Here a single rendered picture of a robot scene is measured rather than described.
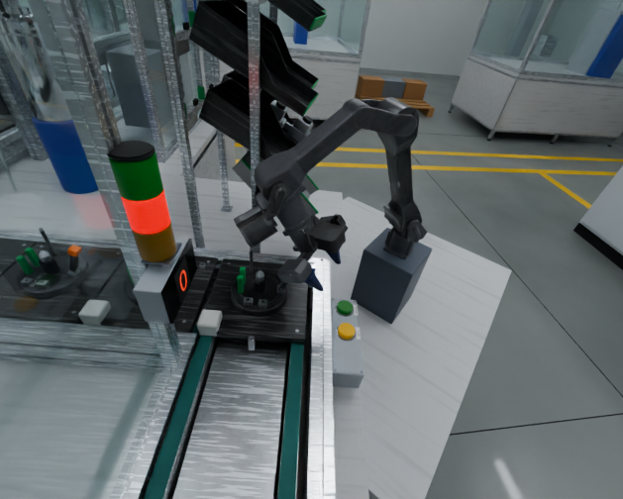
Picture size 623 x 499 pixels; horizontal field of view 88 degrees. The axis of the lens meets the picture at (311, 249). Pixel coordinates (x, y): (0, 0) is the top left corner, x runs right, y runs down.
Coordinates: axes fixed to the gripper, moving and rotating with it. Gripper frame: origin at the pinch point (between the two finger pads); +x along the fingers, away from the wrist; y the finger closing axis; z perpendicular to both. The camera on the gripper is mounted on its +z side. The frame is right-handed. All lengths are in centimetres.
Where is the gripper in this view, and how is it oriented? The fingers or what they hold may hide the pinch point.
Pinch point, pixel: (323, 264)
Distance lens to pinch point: 68.7
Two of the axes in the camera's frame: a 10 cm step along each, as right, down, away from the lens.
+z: 7.4, -0.5, -6.7
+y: 4.9, -6.5, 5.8
